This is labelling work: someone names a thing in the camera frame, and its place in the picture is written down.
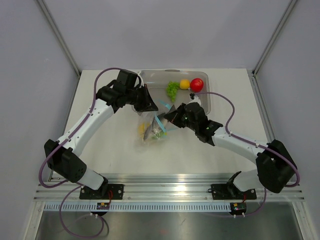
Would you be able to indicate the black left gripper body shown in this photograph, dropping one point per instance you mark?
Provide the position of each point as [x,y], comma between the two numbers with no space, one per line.
[141,103]

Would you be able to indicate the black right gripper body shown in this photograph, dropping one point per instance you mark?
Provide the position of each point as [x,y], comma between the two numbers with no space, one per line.
[184,121]

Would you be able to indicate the clear zip top bag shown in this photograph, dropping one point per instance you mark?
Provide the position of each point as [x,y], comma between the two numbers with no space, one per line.
[155,127]

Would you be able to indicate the yellow toy lemon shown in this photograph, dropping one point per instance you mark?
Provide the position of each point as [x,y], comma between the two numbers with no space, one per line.
[141,129]

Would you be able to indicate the grey toy fish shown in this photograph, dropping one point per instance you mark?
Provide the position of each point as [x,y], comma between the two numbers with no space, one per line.
[155,125]

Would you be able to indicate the green toy grapes bunch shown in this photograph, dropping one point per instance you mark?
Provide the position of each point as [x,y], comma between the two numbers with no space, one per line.
[172,89]

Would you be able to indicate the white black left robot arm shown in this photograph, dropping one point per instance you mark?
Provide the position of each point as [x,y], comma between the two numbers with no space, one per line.
[63,155]

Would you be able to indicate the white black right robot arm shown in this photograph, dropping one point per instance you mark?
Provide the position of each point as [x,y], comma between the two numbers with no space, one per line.
[274,165]

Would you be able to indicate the clear grey plastic tray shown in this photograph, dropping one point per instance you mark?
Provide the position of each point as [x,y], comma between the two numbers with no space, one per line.
[157,80]

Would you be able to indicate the red toy tomato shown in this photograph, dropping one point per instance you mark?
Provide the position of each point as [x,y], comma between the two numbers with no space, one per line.
[196,85]

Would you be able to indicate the orange toy fruit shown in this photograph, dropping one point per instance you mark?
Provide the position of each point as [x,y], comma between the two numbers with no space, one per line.
[184,84]

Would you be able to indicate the right small circuit board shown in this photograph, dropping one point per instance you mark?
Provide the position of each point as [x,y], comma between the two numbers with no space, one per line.
[239,208]

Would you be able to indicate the small circuit board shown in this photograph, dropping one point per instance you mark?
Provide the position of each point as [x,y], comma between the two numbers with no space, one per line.
[239,208]
[103,206]

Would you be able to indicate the left small circuit board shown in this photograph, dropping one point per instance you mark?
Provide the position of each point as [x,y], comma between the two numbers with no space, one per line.
[103,206]

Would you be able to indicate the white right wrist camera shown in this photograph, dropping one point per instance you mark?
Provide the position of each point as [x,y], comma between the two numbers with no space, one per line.
[194,99]

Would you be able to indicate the aluminium mounting rail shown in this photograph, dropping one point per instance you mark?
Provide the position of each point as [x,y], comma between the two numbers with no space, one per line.
[166,188]

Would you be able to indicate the right aluminium frame post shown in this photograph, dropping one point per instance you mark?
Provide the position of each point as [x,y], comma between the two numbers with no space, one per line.
[275,35]

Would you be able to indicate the aluminium frame post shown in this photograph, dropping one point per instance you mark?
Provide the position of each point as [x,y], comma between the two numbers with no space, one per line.
[275,35]
[44,9]

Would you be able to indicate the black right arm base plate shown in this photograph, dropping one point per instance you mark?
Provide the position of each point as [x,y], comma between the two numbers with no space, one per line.
[224,191]

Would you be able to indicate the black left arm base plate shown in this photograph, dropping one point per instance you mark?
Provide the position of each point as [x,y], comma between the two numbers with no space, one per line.
[111,191]

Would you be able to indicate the white slotted cable duct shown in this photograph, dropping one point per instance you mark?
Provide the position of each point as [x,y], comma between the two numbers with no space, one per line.
[210,207]

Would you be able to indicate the left aluminium frame post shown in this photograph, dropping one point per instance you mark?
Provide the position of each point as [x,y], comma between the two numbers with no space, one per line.
[44,9]

